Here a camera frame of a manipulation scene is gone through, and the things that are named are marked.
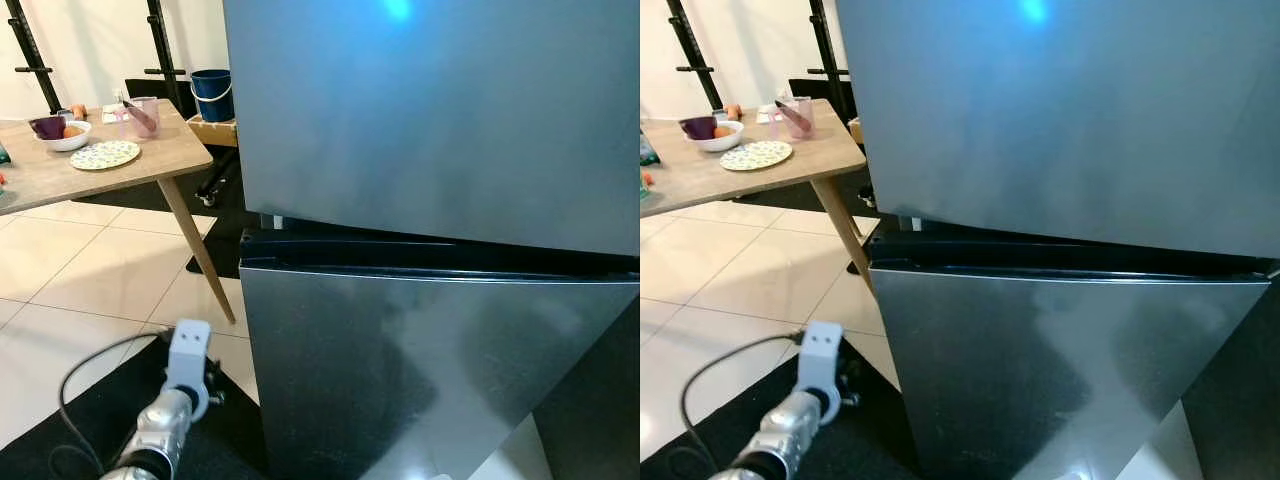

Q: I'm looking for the pink clear plastic cup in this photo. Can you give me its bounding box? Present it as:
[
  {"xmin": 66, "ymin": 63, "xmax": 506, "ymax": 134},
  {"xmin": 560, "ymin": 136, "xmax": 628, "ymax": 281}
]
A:
[
  {"xmin": 782, "ymin": 96, "xmax": 816, "ymax": 141},
  {"xmin": 127, "ymin": 96, "xmax": 162, "ymax": 140}
]

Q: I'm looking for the pale patterned plate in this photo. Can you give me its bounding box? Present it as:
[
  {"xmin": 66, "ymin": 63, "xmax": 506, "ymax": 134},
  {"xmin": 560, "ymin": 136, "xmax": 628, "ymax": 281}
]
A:
[
  {"xmin": 69, "ymin": 139, "xmax": 143, "ymax": 172},
  {"xmin": 719, "ymin": 139, "xmax": 794, "ymax": 172}
]

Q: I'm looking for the white bowl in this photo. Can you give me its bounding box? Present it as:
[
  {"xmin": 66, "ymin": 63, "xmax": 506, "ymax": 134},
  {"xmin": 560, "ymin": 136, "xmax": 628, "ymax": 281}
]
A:
[
  {"xmin": 35, "ymin": 118, "xmax": 94, "ymax": 153},
  {"xmin": 690, "ymin": 118, "xmax": 746, "ymax": 153}
]

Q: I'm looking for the maroon utensil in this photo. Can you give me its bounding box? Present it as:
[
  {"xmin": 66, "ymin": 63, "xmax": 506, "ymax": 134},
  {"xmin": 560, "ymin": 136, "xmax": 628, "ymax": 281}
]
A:
[
  {"xmin": 773, "ymin": 97, "xmax": 813, "ymax": 136},
  {"xmin": 120, "ymin": 93, "xmax": 159, "ymax": 135}
]

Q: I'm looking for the blue bucket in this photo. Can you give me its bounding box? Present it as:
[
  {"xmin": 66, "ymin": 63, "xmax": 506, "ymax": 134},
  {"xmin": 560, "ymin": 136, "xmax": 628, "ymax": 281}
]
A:
[{"xmin": 189, "ymin": 68, "xmax": 237, "ymax": 124}]

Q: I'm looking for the light wooden table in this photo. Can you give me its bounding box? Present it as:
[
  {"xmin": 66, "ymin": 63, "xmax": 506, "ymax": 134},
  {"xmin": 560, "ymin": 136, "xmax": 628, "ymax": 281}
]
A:
[
  {"xmin": 0, "ymin": 98, "xmax": 238, "ymax": 326},
  {"xmin": 640, "ymin": 98, "xmax": 876, "ymax": 296}
]

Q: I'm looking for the black metal frame stand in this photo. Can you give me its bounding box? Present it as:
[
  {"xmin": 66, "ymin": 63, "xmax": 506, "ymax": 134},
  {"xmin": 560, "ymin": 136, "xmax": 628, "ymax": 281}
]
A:
[
  {"xmin": 3, "ymin": 0, "xmax": 201, "ymax": 123},
  {"xmin": 664, "ymin": 0, "xmax": 859, "ymax": 123}
]

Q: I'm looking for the grey steel freezer door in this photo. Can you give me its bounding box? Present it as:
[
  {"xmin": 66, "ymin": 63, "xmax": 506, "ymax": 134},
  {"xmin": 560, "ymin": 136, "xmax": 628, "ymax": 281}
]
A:
[
  {"xmin": 222, "ymin": 0, "xmax": 641, "ymax": 259},
  {"xmin": 835, "ymin": 0, "xmax": 1280, "ymax": 261}
]

